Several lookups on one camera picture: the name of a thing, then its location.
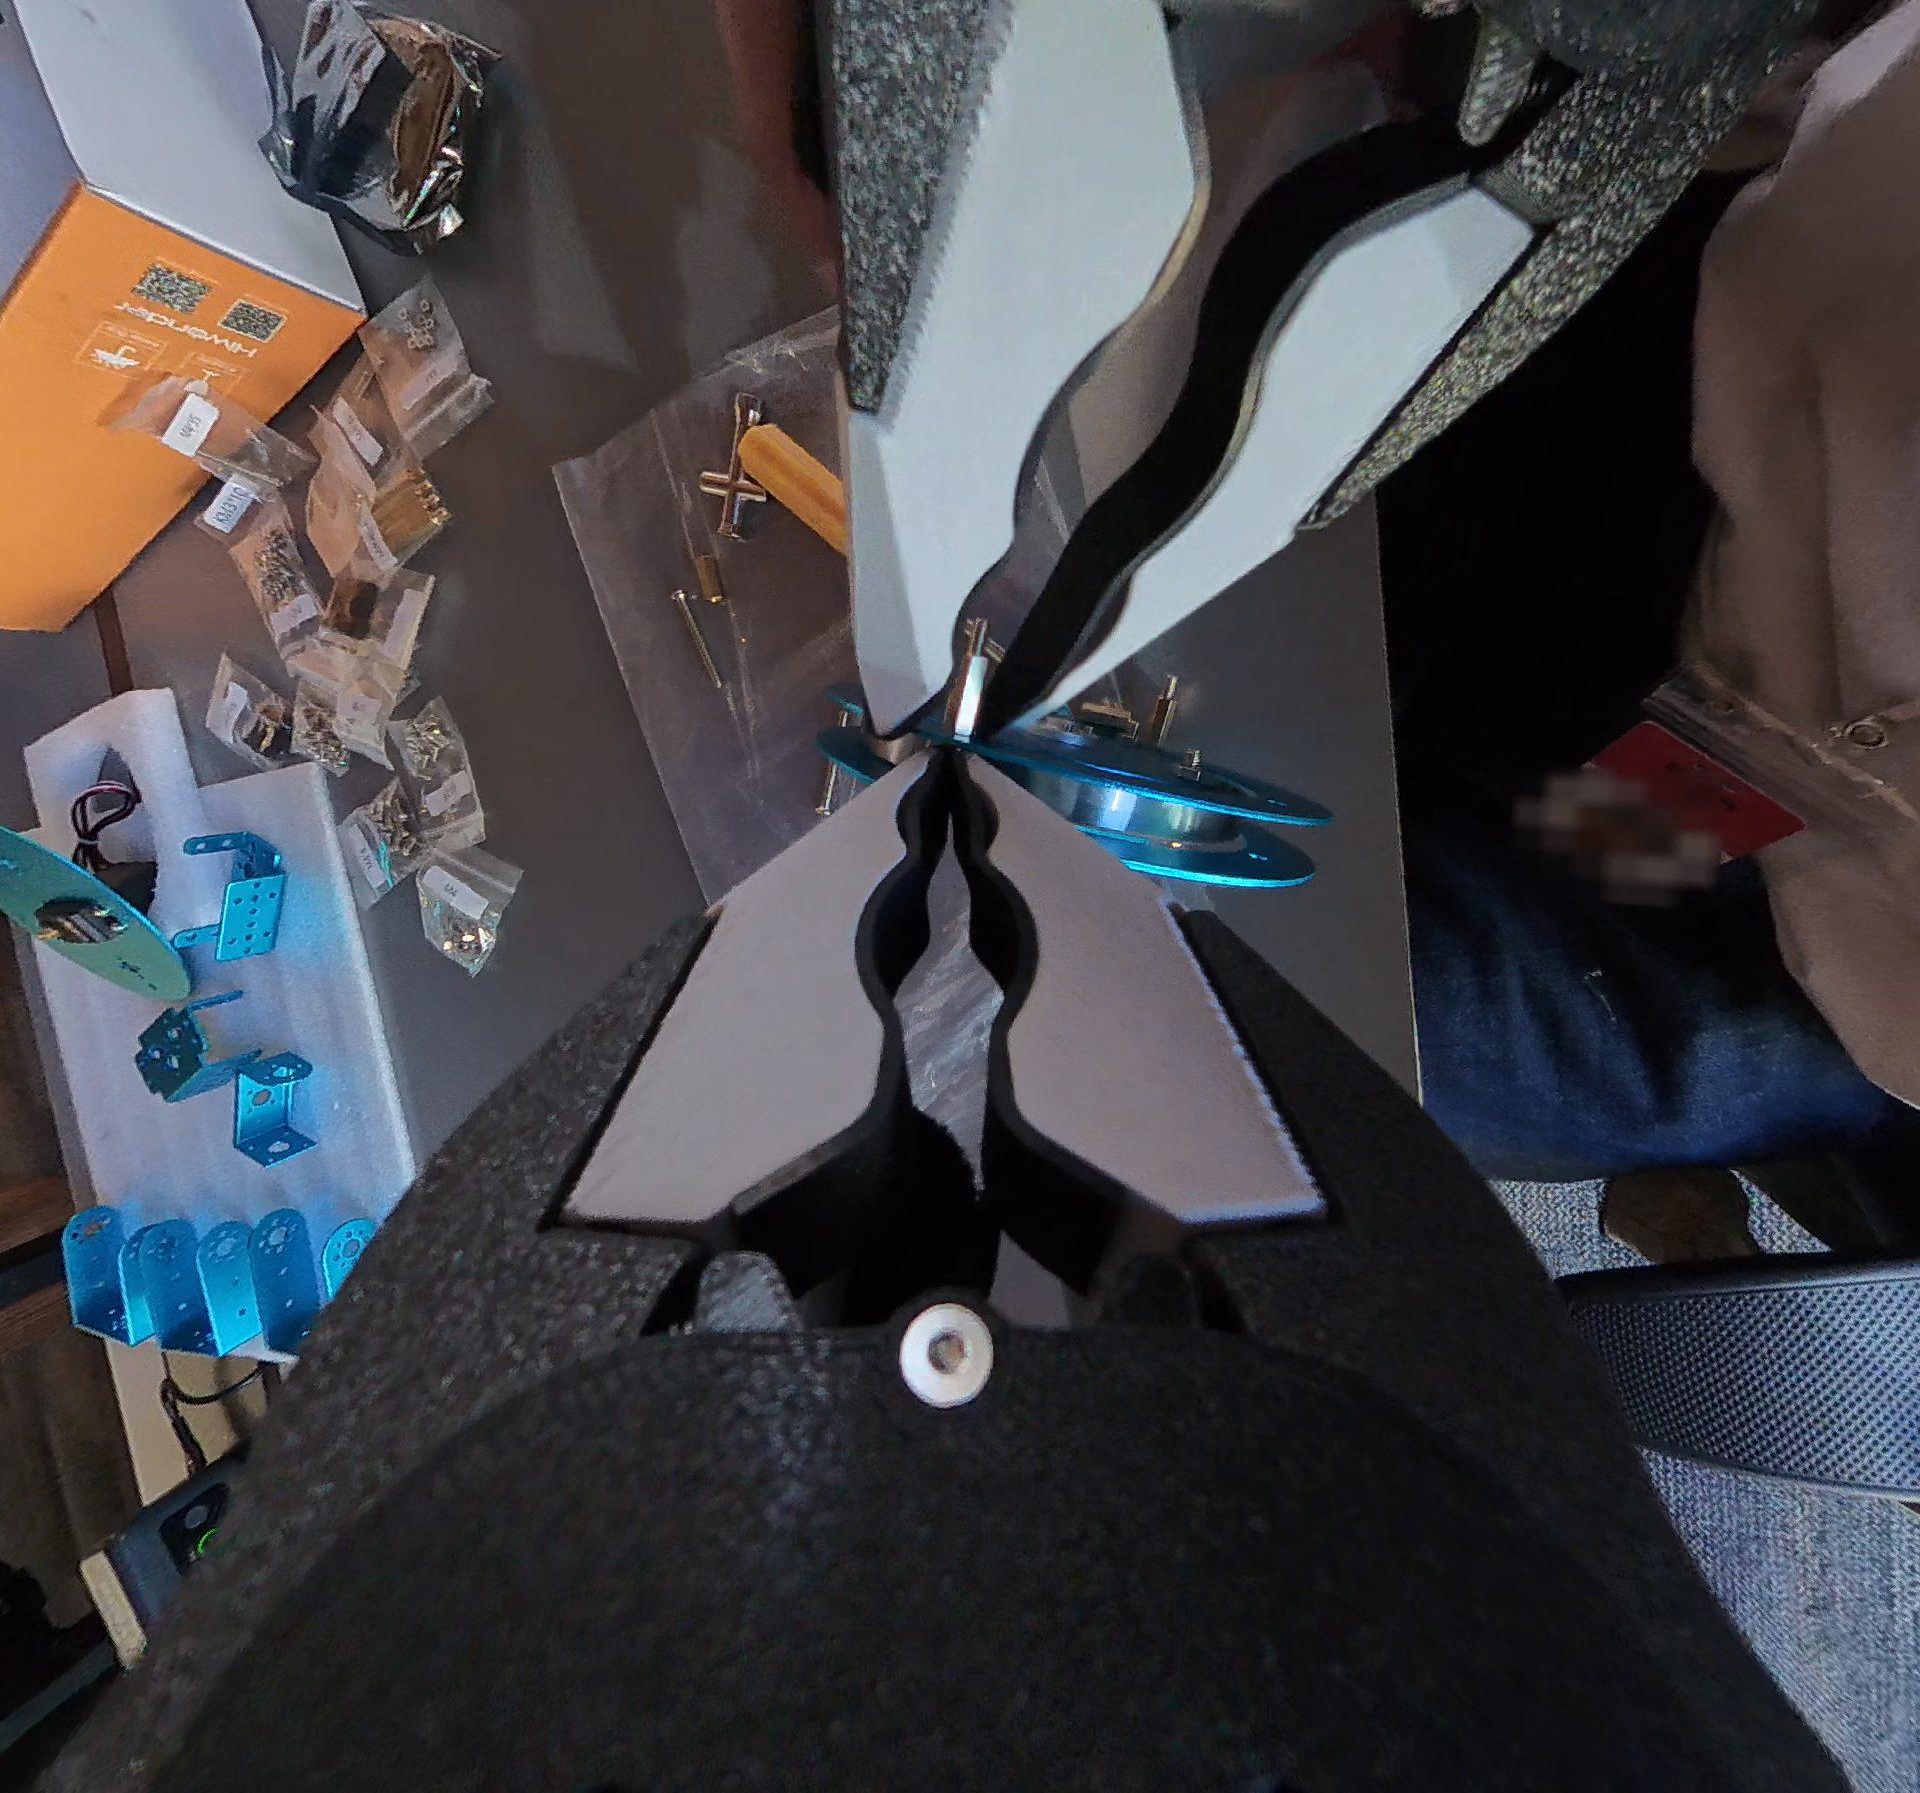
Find orange and white cardboard box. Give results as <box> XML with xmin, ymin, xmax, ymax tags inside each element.
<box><xmin>0</xmin><ymin>0</ymin><xmax>371</xmax><ymax>631</ymax></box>

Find small blue angle bracket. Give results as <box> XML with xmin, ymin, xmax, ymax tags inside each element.
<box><xmin>229</xmin><ymin>1053</ymin><xmax>318</xmax><ymax>1157</ymax></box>

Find yellow tool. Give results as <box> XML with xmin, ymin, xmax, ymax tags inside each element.
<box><xmin>751</xmin><ymin>426</ymin><xmax>853</xmax><ymax>553</ymax></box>

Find grey desk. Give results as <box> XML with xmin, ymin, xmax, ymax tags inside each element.
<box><xmin>90</xmin><ymin>0</ymin><xmax>1420</xmax><ymax>1524</ymax></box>

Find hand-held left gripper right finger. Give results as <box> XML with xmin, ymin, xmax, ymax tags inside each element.
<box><xmin>958</xmin><ymin>755</ymin><xmax>1330</xmax><ymax>1294</ymax></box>

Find red badge card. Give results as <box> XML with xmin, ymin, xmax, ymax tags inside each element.
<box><xmin>1591</xmin><ymin>721</ymin><xmax>1807</xmax><ymax>861</ymax></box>

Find blue round turntable base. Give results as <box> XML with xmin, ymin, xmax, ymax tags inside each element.
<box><xmin>818</xmin><ymin>679</ymin><xmax>1336</xmax><ymax>890</ymax></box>

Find bag of black parts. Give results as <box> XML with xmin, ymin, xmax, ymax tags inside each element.
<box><xmin>258</xmin><ymin>0</ymin><xmax>505</xmax><ymax>258</ymax></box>

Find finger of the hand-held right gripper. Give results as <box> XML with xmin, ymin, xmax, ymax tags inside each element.
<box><xmin>844</xmin><ymin>0</ymin><xmax>1213</xmax><ymax>741</ymax></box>
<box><xmin>1003</xmin><ymin>120</ymin><xmax>1542</xmax><ymax>738</ymax></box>

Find pile of small screw bags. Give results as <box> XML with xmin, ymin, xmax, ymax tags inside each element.
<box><xmin>107</xmin><ymin>275</ymin><xmax>529</xmax><ymax>977</ymax></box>

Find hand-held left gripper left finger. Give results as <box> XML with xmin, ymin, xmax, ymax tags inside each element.
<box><xmin>560</xmin><ymin>755</ymin><xmax>986</xmax><ymax>1327</ymax></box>

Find brass cross standoffs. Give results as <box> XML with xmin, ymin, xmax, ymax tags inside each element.
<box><xmin>696</xmin><ymin>394</ymin><xmax>774</xmax><ymax>538</ymax></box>

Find blue oval metal plate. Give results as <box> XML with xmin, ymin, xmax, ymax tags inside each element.
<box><xmin>0</xmin><ymin>825</ymin><xmax>194</xmax><ymax>1003</ymax></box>

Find black servo motor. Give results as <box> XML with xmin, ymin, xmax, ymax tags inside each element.
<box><xmin>29</xmin><ymin>848</ymin><xmax>162</xmax><ymax>950</ymax></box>

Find large clear plastic bag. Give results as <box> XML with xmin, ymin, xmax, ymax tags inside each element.
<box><xmin>553</xmin><ymin>308</ymin><xmax>1201</xmax><ymax>1152</ymax></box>

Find dark device with green display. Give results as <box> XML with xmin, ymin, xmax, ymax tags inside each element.
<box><xmin>112</xmin><ymin>1478</ymin><xmax>246</xmax><ymax>1599</ymax></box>

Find person's right hand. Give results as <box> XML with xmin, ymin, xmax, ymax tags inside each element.
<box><xmin>705</xmin><ymin>0</ymin><xmax>839</xmax><ymax>310</ymax></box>

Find white foam sheet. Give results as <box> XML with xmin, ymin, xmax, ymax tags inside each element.
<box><xmin>23</xmin><ymin>688</ymin><xmax>421</xmax><ymax>1360</ymax></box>

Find black mesh chair armrest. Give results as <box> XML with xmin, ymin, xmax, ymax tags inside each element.
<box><xmin>1560</xmin><ymin>1253</ymin><xmax>1920</xmax><ymax>1505</ymax></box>

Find person's blue jeans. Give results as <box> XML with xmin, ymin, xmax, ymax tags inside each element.
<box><xmin>1412</xmin><ymin>834</ymin><xmax>1896</xmax><ymax>1182</ymax></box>

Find black device cable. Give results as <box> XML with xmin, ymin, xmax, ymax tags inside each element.
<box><xmin>159</xmin><ymin>1355</ymin><xmax>274</xmax><ymax>1484</ymax></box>

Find wide blue perforated bracket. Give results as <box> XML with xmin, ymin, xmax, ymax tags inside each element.
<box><xmin>173</xmin><ymin>834</ymin><xmax>292</xmax><ymax>961</ymax></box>

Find teal multi-hole metal bracket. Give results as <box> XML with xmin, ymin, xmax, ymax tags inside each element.
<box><xmin>136</xmin><ymin>991</ymin><xmax>250</xmax><ymax>1102</ymax></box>

